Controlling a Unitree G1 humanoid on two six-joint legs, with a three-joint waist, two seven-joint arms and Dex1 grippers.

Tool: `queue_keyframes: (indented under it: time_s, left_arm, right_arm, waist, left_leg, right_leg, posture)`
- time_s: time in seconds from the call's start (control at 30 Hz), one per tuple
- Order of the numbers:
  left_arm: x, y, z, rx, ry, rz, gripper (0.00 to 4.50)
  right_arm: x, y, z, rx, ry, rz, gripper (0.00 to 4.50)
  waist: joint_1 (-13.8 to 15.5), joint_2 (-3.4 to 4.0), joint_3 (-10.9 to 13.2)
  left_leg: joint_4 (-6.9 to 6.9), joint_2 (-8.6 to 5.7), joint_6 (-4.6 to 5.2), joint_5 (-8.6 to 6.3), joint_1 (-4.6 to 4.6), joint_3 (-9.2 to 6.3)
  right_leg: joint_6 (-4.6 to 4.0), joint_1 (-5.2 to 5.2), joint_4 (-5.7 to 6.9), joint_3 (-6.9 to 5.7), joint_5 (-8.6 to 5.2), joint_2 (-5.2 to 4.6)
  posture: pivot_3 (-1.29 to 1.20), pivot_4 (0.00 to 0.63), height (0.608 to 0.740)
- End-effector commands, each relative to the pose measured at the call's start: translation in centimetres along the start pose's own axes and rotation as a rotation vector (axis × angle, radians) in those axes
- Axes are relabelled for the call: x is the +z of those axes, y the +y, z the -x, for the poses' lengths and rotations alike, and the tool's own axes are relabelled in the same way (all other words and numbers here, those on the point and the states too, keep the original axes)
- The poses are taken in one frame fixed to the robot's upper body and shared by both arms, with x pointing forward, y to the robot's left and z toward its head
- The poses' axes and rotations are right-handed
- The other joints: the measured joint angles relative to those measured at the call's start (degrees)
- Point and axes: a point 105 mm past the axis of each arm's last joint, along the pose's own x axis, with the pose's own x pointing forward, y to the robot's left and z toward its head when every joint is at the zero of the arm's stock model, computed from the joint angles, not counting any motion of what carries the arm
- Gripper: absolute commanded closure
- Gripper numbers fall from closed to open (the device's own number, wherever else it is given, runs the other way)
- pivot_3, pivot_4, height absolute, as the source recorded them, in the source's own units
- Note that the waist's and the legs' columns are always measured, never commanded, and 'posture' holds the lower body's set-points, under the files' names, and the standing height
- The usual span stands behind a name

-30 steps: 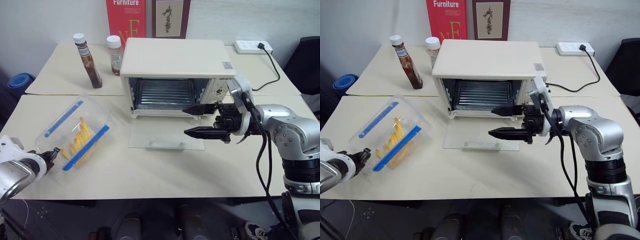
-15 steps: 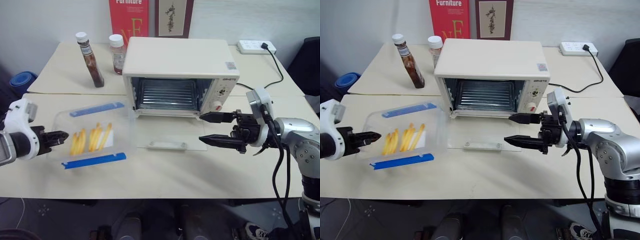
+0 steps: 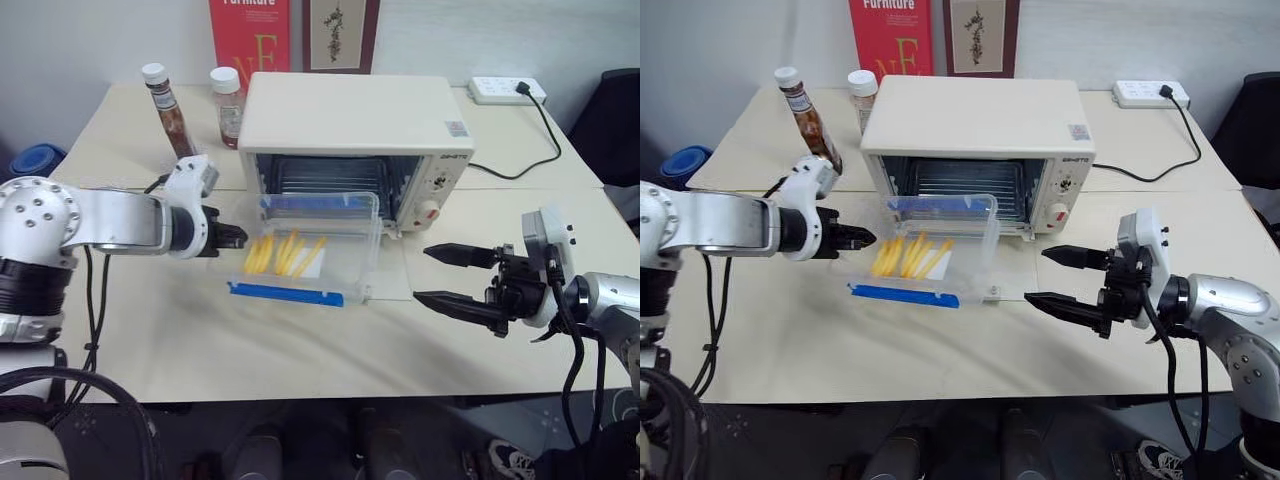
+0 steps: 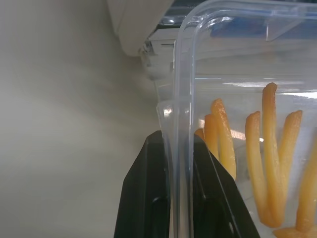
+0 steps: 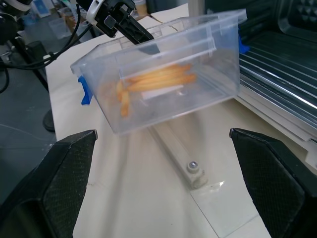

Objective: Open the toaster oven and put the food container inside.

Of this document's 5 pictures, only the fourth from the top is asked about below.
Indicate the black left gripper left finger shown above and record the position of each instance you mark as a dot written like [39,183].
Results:
[143,193]

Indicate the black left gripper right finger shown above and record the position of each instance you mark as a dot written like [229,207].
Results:
[213,205]

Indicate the yellow french fry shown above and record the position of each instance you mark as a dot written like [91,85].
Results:
[294,233]
[225,138]
[211,134]
[255,161]
[199,134]
[271,148]
[288,138]

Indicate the white toaster oven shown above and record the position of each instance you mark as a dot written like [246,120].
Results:
[128,29]

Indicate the clear plastic food container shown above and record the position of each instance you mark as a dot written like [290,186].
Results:
[183,74]

